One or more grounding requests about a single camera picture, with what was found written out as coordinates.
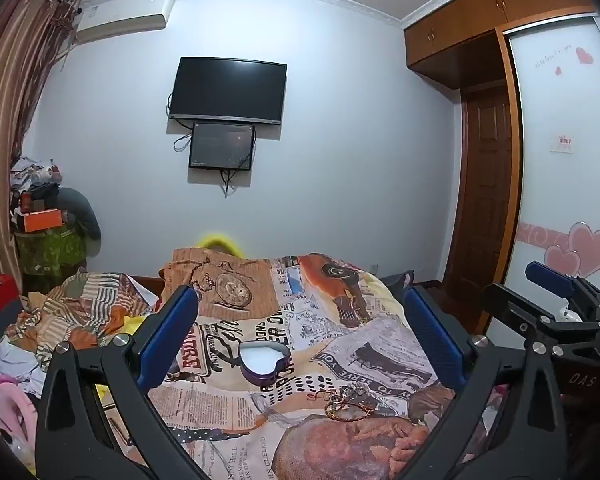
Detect pile of jewelry rings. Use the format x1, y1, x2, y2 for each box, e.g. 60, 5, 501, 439
306, 383, 397, 424

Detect purple heart-shaped tin box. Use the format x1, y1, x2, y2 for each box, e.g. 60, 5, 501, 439
238, 340, 291, 387

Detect brown wooden door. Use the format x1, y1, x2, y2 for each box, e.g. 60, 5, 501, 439
443, 84, 512, 333

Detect striped patchwork blanket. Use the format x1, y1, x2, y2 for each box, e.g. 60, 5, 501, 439
5, 271, 158, 366

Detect green camouflage covered stand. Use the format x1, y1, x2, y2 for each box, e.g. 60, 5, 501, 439
15, 226, 86, 276

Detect newspaper print duvet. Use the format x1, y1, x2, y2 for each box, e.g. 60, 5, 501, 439
148, 248, 455, 479

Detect grey jacket on stand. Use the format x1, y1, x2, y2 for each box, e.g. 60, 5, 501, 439
57, 186, 102, 257

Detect yellow object behind bed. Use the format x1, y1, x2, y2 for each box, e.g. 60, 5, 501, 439
195, 233, 245, 258

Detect orange box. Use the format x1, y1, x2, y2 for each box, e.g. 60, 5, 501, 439
22, 209, 62, 233

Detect white sliding wardrobe door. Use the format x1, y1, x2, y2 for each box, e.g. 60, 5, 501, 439
505, 15, 600, 313

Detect brown wooden wardrobe cabinets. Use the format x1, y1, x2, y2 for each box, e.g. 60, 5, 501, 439
403, 0, 596, 91

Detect striped brown curtain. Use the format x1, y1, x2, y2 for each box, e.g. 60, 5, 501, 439
0, 0, 78, 285

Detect small black wall monitor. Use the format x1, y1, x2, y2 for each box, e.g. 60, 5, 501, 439
188, 122, 254, 171

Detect large black wall television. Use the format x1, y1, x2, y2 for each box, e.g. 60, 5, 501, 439
169, 56, 287, 125

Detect white wall air conditioner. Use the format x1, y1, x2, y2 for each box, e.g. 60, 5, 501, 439
76, 0, 174, 44

